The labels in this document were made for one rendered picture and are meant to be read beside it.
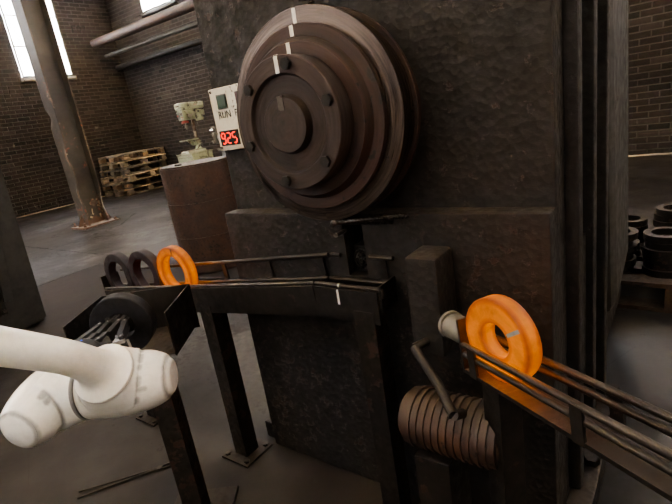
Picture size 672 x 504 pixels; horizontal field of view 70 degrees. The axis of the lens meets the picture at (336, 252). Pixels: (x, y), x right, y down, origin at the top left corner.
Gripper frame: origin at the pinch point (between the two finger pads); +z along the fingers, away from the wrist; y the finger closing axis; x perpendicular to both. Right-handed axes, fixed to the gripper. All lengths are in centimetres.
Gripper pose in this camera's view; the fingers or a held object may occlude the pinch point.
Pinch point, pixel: (121, 317)
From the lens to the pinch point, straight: 131.0
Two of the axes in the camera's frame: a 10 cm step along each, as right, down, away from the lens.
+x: -1.5, -9.3, -3.3
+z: -0.1, -3.3, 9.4
